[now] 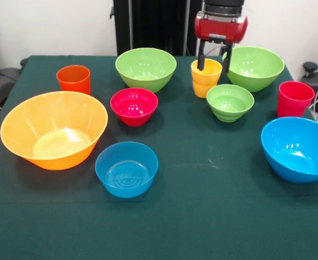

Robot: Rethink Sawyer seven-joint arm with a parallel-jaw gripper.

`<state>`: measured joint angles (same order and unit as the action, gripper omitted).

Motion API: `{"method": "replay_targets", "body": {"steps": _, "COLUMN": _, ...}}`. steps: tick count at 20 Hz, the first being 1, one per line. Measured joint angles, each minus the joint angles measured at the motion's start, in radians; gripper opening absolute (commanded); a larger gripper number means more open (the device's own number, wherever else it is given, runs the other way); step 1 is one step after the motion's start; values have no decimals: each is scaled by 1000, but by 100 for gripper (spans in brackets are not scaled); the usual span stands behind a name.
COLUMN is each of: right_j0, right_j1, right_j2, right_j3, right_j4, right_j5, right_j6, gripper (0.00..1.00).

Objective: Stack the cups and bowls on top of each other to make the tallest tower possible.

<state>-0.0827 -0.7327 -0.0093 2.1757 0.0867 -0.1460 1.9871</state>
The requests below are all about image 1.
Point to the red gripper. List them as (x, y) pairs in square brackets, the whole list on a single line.
[(221, 27)]

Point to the yellow plastic cup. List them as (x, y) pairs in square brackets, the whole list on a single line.
[(206, 84)]

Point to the large green plastic bowl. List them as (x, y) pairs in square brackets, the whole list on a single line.
[(145, 81), (252, 81)]

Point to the small green plastic bowl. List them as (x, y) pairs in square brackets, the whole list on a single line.
[(229, 113)]

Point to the red plastic cup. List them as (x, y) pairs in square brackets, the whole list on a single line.
[(294, 107)]

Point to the black round knob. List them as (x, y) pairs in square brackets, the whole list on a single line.
[(310, 66)]

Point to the small pink plastic bowl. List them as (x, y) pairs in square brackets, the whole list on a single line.
[(133, 116)]

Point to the large blue plastic bowl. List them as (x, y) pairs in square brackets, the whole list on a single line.
[(283, 168)]

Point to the orange plastic cup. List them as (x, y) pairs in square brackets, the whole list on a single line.
[(73, 84)]

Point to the small blue plastic bowl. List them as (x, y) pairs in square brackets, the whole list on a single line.
[(126, 187)]

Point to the dark green table cloth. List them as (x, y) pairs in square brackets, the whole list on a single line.
[(202, 216)]

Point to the large orange plastic bowl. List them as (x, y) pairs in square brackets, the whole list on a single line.
[(26, 122)]

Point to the black chair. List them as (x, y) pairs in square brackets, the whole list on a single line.
[(1, 81)]

